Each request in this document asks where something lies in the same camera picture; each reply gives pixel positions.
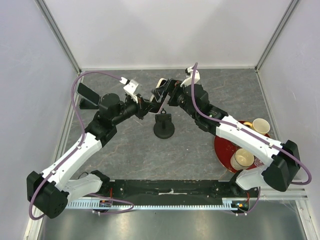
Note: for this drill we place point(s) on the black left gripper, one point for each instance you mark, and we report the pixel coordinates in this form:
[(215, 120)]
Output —
[(143, 107)]

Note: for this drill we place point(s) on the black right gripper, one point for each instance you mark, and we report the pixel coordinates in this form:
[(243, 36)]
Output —
[(171, 86)]

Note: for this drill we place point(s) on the black phone pink case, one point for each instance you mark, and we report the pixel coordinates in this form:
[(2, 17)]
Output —
[(157, 96)]

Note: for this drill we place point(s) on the black round base mount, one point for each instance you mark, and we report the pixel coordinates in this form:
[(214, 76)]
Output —
[(163, 127)]

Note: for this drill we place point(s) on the black phone clear case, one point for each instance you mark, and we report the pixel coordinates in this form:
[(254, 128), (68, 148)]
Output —
[(88, 94)]

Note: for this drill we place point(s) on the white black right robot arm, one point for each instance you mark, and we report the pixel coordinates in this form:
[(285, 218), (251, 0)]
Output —
[(278, 169)]

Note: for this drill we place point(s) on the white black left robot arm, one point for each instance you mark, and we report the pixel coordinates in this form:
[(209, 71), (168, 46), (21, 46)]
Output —
[(52, 189)]

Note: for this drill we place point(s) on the red round tray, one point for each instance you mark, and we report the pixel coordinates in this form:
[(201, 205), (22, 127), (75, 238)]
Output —
[(225, 149)]

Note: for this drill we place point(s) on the beige paper cup upper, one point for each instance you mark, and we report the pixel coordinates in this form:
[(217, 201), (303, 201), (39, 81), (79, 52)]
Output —
[(261, 126)]

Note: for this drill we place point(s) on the beige paper cup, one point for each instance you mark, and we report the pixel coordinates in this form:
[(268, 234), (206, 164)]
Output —
[(242, 159), (261, 126)]

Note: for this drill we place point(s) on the beige paper cup lower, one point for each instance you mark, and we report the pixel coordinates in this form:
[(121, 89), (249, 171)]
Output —
[(242, 159)]

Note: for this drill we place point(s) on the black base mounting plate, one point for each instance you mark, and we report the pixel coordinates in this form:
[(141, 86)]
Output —
[(128, 189)]

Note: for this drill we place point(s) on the clear plastic cup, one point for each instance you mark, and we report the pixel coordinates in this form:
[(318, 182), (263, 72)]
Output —
[(258, 162)]

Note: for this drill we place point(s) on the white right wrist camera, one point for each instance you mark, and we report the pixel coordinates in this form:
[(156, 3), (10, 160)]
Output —
[(191, 77)]

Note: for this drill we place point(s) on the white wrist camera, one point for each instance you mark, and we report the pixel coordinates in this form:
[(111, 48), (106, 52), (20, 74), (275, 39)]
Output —
[(130, 86), (191, 77)]

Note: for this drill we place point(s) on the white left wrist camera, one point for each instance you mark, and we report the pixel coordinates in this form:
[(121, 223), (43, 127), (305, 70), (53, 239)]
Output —
[(130, 86)]

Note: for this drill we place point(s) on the grey slotted cable duct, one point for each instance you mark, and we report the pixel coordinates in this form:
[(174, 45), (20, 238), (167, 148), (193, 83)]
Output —
[(162, 202)]

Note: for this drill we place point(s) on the left aluminium frame post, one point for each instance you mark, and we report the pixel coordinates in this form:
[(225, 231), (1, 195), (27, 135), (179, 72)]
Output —
[(42, 5)]

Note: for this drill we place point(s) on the aluminium frame post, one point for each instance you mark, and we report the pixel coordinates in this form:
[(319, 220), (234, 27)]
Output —
[(277, 33), (42, 5)]

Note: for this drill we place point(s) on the right aluminium frame post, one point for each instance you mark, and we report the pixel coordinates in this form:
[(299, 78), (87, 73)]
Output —
[(277, 33)]

